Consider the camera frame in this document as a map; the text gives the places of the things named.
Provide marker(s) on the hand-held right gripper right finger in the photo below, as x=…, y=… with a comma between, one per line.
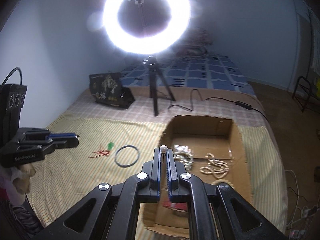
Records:
x=170, y=170

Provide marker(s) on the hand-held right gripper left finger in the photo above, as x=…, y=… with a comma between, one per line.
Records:
x=157, y=170

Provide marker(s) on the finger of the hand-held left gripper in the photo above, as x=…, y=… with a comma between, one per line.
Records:
x=67, y=143
x=62, y=135

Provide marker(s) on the cardboard box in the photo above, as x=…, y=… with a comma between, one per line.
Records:
x=200, y=130

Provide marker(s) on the person's left forearm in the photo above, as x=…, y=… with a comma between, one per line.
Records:
x=6, y=180

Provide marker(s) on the person's left hand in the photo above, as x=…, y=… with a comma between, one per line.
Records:
x=23, y=180

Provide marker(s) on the checked bed sheet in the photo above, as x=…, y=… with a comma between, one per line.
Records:
x=82, y=110

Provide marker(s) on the yellow striped cloth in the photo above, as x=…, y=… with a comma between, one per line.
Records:
x=82, y=175

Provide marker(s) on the red flat packet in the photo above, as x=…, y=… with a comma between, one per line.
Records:
x=178, y=207

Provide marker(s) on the dark bangle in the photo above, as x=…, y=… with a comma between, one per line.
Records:
x=115, y=156

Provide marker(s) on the black printed bag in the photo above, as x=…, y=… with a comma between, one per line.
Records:
x=107, y=90

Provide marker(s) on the black tripod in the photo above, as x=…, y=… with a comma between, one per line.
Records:
x=153, y=85

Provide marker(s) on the dark cloth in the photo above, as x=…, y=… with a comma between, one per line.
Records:
x=15, y=217

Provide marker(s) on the blue patterned blanket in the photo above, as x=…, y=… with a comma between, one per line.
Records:
x=200, y=75

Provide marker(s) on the brown patterned cloth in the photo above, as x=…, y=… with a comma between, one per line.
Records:
x=195, y=45

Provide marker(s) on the black clothes rack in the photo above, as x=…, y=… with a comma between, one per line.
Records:
x=300, y=90

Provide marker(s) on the yellow box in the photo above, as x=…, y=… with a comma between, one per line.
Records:
x=318, y=86

